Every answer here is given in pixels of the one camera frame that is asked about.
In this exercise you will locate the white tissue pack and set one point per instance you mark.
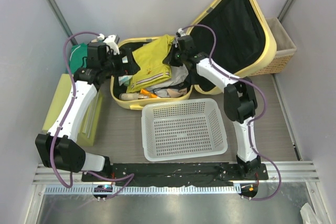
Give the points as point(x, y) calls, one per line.
point(124, 80)

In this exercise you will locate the grey white folded garment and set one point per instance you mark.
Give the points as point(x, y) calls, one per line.
point(179, 74)

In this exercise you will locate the white plastic mesh basket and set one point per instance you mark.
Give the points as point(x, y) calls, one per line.
point(182, 129)

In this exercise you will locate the green jersey with G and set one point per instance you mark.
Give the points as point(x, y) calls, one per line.
point(78, 57)

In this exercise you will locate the beige sock in suitcase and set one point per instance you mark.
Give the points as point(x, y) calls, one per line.
point(176, 93)

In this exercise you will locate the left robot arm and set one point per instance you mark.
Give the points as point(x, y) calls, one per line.
point(57, 147)

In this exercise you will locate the wicker basket with liner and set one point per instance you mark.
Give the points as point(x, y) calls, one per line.
point(285, 48)

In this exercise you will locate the aluminium rail frame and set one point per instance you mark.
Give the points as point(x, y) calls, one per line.
point(292, 184)

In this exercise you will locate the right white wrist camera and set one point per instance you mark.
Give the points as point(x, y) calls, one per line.
point(181, 35)

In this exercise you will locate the yellow-green shirt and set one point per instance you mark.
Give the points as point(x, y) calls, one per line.
point(150, 59)

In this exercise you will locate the yellow hard-shell suitcase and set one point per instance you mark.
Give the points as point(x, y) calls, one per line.
point(238, 33)

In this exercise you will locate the orange tube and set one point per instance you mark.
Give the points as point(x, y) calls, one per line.
point(148, 94)

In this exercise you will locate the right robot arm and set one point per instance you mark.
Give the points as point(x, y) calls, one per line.
point(240, 101)

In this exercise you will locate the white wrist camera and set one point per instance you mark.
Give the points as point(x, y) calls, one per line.
point(112, 41)
point(181, 35)

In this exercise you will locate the yellow-green drawer box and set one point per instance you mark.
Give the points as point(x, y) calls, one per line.
point(88, 127)

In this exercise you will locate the white slotted cable duct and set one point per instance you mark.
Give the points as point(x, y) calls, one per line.
point(96, 189)

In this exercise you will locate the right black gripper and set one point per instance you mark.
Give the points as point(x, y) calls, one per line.
point(169, 59)

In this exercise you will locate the white crumpled plastic bag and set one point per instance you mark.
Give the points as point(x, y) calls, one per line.
point(308, 215)

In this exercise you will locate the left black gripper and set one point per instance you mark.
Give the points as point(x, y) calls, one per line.
point(130, 68)

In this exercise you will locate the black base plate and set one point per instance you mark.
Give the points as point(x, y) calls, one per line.
point(209, 174)

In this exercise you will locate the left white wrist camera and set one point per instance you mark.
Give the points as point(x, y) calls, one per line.
point(112, 41)

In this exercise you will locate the beige cosmetic bottle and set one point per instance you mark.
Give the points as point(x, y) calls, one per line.
point(132, 96)

